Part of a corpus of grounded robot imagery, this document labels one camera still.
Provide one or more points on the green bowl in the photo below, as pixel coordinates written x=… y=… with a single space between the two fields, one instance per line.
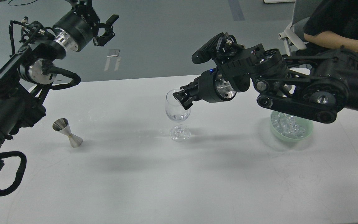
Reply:
x=309 y=130

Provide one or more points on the person in black shirt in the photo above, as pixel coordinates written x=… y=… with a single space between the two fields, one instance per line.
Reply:
x=338 y=16

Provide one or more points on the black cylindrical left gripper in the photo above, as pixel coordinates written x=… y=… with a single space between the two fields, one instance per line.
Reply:
x=80 y=25

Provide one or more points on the clear wine glass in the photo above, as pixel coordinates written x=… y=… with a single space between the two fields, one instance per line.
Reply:
x=175 y=112

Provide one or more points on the clear ice cubes pile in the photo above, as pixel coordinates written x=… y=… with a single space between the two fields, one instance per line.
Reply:
x=286 y=125

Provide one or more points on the person's bare forearm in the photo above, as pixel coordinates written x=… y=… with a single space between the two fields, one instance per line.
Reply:
x=331 y=40

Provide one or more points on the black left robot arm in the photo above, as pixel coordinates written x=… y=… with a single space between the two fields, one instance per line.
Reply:
x=29 y=74

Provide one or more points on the white office chair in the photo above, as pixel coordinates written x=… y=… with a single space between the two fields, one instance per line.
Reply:
x=293 y=34

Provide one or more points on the stainless steel double jigger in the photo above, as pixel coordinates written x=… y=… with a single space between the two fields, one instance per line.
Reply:
x=62 y=126

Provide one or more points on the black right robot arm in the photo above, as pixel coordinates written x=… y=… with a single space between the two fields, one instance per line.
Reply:
x=310 y=87

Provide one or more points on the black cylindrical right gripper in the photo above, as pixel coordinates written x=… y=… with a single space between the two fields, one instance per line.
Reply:
x=211 y=87

